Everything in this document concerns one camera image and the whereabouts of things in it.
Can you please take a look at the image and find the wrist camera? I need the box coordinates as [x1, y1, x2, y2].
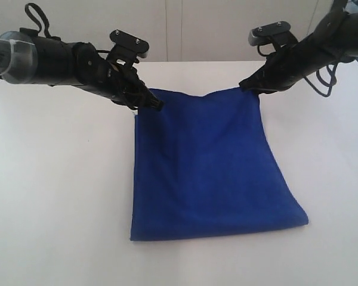
[248, 21, 298, 57]
[109, 29, 150, 60]

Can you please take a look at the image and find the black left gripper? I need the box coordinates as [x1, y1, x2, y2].
[68, 42, 164, 111]

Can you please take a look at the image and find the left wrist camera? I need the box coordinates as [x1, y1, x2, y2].
[109, 29, 150, 60]

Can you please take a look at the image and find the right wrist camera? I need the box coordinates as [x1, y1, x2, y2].
[248, 21, 298, 57]

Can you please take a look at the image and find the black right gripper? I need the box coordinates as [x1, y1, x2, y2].
[239, 11, 346, 94]

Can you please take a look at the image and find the blue towel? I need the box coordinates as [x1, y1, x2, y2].
[130, 88, 308, 241]

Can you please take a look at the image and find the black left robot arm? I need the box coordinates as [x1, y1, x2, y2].
[0, 29, 163, 110]

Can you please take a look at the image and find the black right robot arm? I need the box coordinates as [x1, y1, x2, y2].
[239, 5, 358, 98]

